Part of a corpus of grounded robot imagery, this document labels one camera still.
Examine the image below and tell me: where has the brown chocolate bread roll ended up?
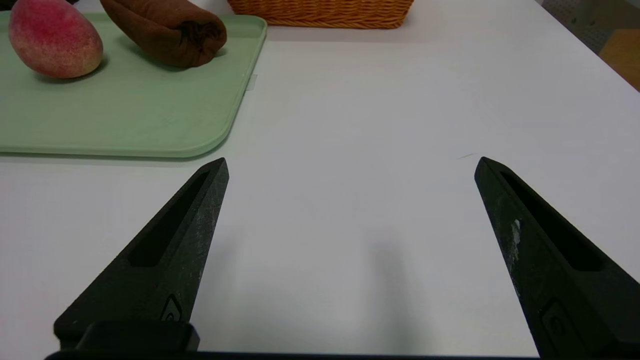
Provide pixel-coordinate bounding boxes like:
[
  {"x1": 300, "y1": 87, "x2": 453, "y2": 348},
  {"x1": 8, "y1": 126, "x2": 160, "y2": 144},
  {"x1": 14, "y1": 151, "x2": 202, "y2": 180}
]
[{"x1": 100, "y1": 0, "x2": 228, "y2": 69}]

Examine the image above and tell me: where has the orange wicker basket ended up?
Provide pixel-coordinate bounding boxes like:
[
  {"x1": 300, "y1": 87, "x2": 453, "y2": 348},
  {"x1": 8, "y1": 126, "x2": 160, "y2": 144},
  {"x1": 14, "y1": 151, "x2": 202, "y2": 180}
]
[{"x1": 227, "y1": 0, "x2": 415, "y2": 30}]

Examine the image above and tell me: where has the red peach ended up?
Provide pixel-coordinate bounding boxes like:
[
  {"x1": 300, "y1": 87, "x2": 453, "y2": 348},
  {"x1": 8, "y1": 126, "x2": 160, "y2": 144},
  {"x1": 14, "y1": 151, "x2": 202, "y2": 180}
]
[{"x1": 8, "y1": 0, "x2": 104, "y2": 80}]

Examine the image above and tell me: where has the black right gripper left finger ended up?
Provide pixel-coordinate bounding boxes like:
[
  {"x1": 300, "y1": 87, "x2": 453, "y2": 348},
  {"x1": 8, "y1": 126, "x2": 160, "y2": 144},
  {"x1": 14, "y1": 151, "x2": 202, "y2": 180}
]
[{"x1": 53, "y1": 157, "x2": 230, "y2": 350}]

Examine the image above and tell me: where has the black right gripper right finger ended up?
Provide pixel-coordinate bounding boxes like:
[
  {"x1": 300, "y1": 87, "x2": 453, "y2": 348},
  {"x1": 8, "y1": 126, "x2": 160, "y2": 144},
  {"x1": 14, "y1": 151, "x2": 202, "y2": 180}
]
[{"x1": 474, "y1": 156, "x2": 640, "y2": 359}]

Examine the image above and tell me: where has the light green plastic tray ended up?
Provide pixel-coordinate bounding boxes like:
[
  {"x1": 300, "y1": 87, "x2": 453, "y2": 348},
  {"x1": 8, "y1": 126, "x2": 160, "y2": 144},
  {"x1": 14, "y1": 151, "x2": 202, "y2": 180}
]
[{"x1": 0, "y1": 11, "x2": 268, "y2": 160}]

